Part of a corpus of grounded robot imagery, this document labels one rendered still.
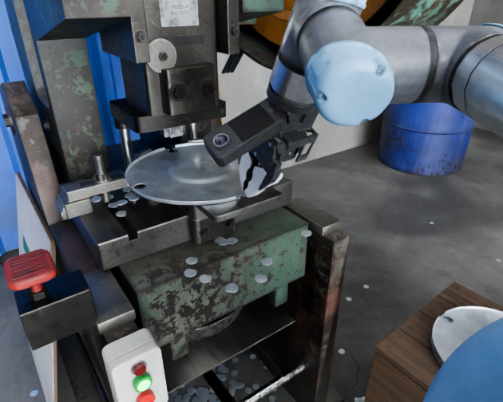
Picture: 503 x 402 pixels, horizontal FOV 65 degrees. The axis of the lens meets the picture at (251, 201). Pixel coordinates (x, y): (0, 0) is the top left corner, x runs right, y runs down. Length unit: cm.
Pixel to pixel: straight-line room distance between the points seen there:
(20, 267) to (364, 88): 50
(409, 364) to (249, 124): 69
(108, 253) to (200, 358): 40
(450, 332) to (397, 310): 59
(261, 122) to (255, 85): 188
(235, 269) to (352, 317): 88
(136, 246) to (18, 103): 49
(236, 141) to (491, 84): 30
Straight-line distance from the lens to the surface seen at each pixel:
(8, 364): 162
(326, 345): 109
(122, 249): 76
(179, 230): 79
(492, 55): 40
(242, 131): 53
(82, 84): 97
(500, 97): 36
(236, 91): 234
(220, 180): 73
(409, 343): 107
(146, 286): 71
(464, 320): 115
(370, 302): 167
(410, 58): 41
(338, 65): 37
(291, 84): 51
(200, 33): 78
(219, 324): 98
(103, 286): 74
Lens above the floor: 110
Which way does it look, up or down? 28 degrees down
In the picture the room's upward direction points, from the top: straight up
